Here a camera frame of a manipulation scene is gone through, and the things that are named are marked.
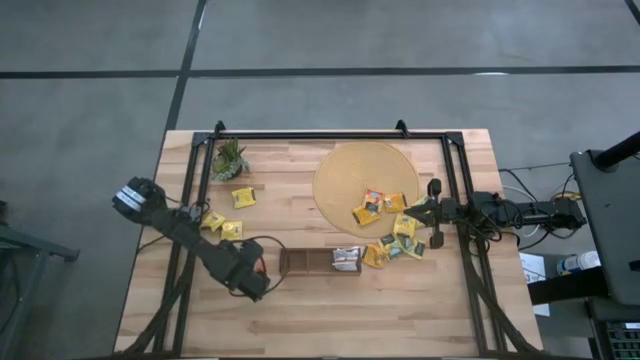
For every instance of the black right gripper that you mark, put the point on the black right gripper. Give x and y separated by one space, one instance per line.
445 211

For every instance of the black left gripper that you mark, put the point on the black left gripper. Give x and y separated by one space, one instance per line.
242 270

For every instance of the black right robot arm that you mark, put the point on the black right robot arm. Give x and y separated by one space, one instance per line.
540 217

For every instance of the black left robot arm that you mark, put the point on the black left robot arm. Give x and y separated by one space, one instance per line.
185 230

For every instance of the dark wooden divided tray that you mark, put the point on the dark wooden divided tray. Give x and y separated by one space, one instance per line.
305 262

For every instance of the round woven straw placemat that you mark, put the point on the round woven straw placemat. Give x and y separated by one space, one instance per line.
350 170

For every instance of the small potted succulent plant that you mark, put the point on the small potted succulent plant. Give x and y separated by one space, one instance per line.
230 160

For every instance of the white paper sheet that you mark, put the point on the white paper sheet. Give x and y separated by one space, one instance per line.
534 262

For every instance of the black chair armrest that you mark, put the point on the black chair armrest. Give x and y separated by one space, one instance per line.
560 287

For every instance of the white plastic bottle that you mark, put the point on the white plastic bottle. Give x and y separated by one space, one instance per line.
580 262

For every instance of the dark grey desk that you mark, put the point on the dark grey desk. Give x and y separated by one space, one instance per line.
615 225

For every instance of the black pole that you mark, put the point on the black pole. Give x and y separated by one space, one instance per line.
617 151

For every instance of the grey metal stand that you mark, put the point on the grey metal stand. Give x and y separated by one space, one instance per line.
25 242

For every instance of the black keyboard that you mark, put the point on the black keyboard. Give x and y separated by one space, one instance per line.
622 342

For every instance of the black frame clamp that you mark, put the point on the black frame clamp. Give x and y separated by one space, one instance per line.
401 126
220 126

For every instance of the black aluminium table frame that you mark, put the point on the black aluminium table frame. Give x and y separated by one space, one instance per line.
325 135

